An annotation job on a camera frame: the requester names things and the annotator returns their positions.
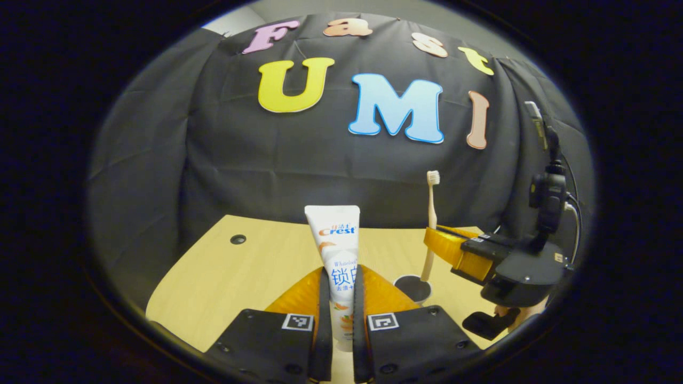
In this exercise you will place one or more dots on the white cup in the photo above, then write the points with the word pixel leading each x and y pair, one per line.
pixel 413 290

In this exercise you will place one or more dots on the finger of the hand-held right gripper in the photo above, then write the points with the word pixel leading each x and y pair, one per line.
pixel 493 239
pixel 453 250

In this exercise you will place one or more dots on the black desk grommet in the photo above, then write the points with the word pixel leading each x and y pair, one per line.
pixel 238 239

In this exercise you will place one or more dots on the white toothpaste tube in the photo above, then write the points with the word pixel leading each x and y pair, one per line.
pixel 333 240

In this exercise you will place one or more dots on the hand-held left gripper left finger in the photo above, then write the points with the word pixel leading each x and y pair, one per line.
pixel 323 346

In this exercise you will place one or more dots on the wooden desktop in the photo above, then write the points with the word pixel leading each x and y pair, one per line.
pixel 240 277

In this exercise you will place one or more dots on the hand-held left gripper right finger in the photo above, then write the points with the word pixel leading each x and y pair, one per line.
pixel 360 346

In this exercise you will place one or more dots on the beige toothbrush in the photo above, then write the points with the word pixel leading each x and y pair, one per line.
pixel 432 213

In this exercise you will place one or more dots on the black backdrop cloth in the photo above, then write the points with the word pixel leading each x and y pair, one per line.
pixel 240 160

